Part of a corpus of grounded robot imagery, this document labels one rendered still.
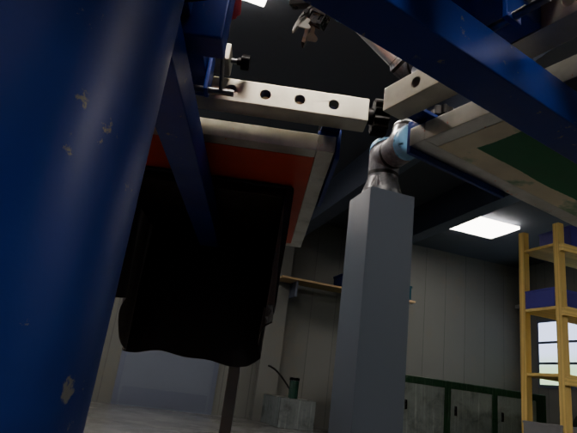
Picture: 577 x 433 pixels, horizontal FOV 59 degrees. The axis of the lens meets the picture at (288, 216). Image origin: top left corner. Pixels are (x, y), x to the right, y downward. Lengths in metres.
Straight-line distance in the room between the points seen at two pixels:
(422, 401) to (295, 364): 2.25
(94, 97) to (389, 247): 1.59
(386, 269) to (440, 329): 7.33
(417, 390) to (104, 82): 6.19
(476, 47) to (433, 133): 0.35
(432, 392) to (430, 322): 2.69
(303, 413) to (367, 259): 5.26
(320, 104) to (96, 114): 0.77
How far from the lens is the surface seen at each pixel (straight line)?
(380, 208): 1.85
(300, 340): 7.96
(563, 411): 5.53
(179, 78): 0.75
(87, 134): 0.29
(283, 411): 6.84
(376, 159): 1.98
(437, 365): 9.04
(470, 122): 0.95
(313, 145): 1.08
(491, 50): 0.70
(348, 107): 1.04
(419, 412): 6.41
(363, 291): 1.75
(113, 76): 0.31
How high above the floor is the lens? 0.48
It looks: 18 degrees up
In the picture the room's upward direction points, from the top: 8 degrees clockwise
